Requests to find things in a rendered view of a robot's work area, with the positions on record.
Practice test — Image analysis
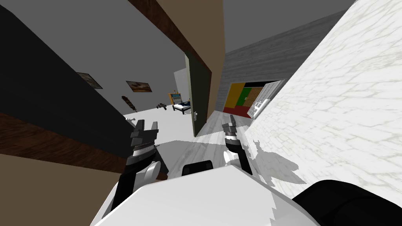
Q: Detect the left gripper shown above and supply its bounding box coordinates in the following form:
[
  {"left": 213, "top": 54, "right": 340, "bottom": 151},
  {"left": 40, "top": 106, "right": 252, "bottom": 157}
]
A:
[{"left": 130, "top": 120, "right": 159, "bottom": 148}]

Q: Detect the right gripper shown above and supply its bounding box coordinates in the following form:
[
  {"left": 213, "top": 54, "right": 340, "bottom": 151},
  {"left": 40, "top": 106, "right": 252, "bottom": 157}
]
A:
[{"left": 221, "top": 114, "right": 237, "bottom": 137}]

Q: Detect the dark brown plant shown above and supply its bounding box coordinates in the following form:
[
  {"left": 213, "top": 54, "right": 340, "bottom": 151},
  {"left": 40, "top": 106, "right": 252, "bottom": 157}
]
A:
[{"left": 121, "top": 95, "right": 138, "bottom": 113}]

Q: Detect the yellow bookshelf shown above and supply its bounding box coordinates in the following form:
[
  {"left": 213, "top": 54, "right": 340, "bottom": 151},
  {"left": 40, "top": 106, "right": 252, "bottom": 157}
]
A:
[{"left": 168, "top": 91, "right": 183, "bottom": 106}]

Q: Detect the white bed with dark bedding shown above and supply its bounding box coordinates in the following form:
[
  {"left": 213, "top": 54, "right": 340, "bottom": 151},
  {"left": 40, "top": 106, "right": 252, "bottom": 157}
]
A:
[{"left": 172, "top": 100, "right": 192, "bottom": 115}]

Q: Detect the dark green door leaf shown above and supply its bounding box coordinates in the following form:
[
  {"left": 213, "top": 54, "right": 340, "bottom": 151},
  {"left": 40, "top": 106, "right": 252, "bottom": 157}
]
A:
[{"left": 184, "top": 51, "right": 213, "bottom": 138}]

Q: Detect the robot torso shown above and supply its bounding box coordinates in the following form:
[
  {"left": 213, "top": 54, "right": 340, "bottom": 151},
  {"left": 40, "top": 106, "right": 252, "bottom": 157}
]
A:
[{"left": 90, "top": 160, "right": 322, "bottom": 226}]

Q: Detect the brown framed wall picture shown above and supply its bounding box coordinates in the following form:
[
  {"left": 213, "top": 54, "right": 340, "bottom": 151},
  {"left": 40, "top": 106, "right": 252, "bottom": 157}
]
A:
[{"left": 126, "top": 80, "right": 153, "bottom": 93}]

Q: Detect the grey framed wall picture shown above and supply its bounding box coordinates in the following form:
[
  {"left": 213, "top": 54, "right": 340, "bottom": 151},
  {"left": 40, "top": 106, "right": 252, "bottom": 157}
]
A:
[{"left": 77, "top": 72, "right": 103, "bottom": 90}]

